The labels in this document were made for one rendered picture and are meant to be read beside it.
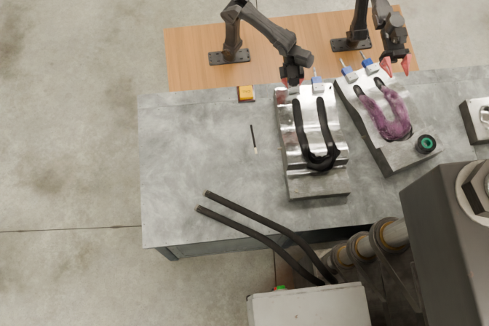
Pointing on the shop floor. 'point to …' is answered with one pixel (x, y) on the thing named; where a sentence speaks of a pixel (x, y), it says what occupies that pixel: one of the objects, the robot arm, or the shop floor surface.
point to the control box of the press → (310, 306)
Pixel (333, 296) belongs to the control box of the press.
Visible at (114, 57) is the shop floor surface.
